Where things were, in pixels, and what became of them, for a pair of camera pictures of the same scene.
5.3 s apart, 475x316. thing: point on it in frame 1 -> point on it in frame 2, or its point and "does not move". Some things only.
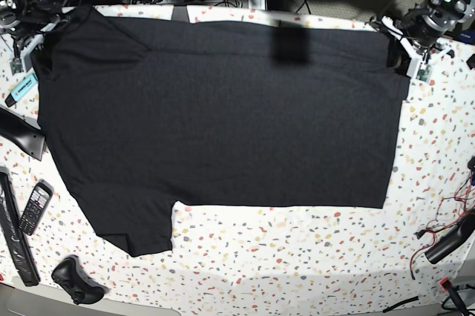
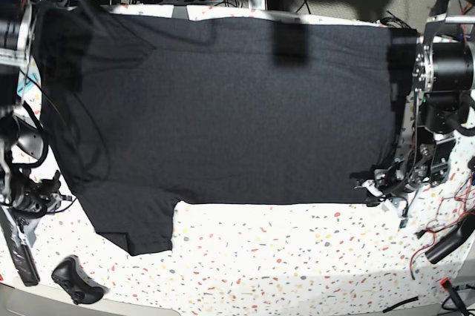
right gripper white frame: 420,65 -> 392,185
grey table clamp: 180,13 does not move
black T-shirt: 146,113 does not move
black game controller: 70,274 does not move
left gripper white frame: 22,64 -> 33,199
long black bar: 16,231 does not move
